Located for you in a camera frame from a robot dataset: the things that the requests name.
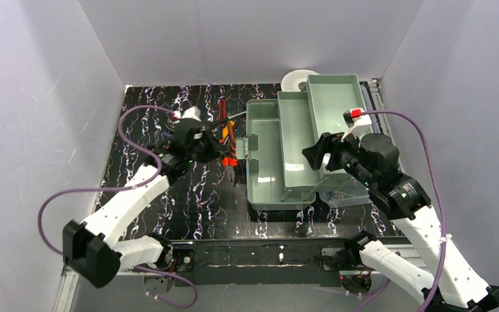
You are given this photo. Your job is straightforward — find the translucent lid green toolbox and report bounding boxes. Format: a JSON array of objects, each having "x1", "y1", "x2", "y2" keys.
[{"x1": 236, "y1": 74, "x2": 370, "y2": 211}]

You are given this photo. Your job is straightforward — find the orange black cutting pliers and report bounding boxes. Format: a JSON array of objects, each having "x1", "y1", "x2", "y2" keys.
[{"x1": 222, "y1": 131, "x2": 238, "y2": 186}]

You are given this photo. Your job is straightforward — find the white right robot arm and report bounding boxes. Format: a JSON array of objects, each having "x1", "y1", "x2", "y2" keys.
[{"x1": 302, "y1": 133, "x2": 499, "y2": 311}]

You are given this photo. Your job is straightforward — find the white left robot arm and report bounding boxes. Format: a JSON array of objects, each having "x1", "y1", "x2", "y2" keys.
[{"x1": 62, "y1": 118, "x2": 227, "y2": 288}]

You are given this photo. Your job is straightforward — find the orange utility knife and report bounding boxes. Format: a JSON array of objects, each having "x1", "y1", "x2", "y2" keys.
[{"x1": 220, "y1": 121, "x2": 235, "y2": 144}]

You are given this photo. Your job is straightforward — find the white filament spool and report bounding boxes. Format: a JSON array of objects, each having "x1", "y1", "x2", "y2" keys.
[{"x1": 281, "y1": 69, "x2": 318, "y2": 92}]

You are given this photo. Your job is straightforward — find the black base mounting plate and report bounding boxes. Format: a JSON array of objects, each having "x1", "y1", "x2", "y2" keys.
[{"x1": 131, "y1": 237, "x2": 401, "y2": 289}]

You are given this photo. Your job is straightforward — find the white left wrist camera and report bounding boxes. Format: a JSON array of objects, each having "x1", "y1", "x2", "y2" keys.
[{"x1": 172, "y1": 106, "x2": 201, "y2": 122}]

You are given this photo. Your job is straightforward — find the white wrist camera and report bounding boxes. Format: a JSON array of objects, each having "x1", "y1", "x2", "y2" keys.
[
  {"x1": 172, "y1": 106, "x2": 201, "y2": 122},
  {"x1": 342, "y1": 108, "x2": 372, "y2": 140}
]

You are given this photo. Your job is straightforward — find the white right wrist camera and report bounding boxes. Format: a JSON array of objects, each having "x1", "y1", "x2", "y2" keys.
[{"x1": 342, "y1": 108, "x2": 372, "y2": 140}]

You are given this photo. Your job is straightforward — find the red handle tool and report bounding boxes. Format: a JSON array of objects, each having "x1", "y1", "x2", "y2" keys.
[{"x1": 218, "y1": 98, "x2": 228, "y2": 120}]

